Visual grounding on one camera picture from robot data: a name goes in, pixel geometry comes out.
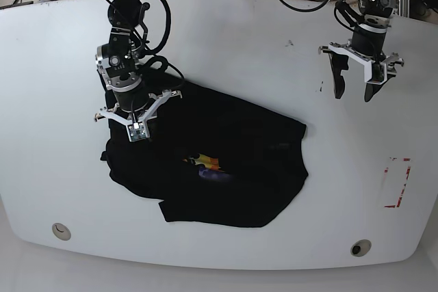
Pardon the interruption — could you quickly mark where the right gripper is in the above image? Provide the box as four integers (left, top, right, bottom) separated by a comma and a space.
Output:
93, 81, 183, 130

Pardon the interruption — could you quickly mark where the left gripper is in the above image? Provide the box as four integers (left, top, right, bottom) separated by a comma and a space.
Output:
318, 27, 404, 103

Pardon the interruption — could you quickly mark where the black printed t-shirt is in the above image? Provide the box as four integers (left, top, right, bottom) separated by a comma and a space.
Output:
101, 82, 308, 228

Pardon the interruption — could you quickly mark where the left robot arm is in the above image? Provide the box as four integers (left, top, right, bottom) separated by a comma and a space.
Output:
319, 0, 404, 102

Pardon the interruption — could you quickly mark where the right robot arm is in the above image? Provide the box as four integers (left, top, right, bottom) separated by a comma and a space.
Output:
94, 0, 181, 142

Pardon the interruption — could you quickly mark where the red tape rectangle marking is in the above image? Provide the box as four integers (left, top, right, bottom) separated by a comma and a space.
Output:
379, 157, 411, 209

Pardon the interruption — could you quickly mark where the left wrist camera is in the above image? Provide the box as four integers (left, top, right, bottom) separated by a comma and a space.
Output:
370, 63, 385, 85

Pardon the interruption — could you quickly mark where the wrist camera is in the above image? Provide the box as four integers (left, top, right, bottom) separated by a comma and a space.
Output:
127, 122, 150, 142
370, 63, 385, 85

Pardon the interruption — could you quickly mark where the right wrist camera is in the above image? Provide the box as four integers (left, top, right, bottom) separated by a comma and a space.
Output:
127, 122, 150, 142

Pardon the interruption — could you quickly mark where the left table cable grommet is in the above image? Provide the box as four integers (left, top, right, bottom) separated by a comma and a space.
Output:
52, 223, 71, 241

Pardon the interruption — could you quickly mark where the table cable grommet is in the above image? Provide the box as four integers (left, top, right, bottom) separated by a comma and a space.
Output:
350, 239, 372, 257
52, 223, 71, 241

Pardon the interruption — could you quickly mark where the right table cable grommet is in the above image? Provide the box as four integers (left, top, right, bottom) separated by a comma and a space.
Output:
350, 239, 372, 257

